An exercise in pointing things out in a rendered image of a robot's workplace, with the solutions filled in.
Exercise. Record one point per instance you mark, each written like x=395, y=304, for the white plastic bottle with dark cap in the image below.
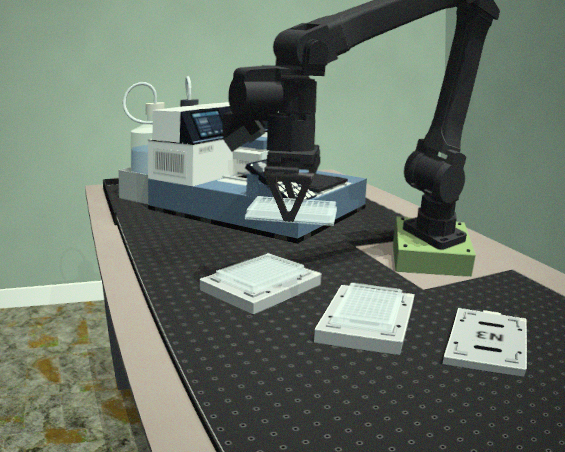
x=187, y=102

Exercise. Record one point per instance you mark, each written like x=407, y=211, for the white flexible hose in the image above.
x=125, y=96

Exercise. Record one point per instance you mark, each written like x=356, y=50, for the white flexible tube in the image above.
x=188, y=87

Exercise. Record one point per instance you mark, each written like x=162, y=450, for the blue and white plate washer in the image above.
x=193, y=174

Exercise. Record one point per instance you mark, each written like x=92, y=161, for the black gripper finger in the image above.
x=288, y=186
x=304, y=179

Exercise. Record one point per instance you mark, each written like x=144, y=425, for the white microplate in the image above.
x=268, y=269
x=311, y=211
x=368, y=308

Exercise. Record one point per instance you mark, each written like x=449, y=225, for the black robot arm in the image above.
x=259, y=91

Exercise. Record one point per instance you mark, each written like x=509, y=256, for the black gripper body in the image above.
x=303, y=145

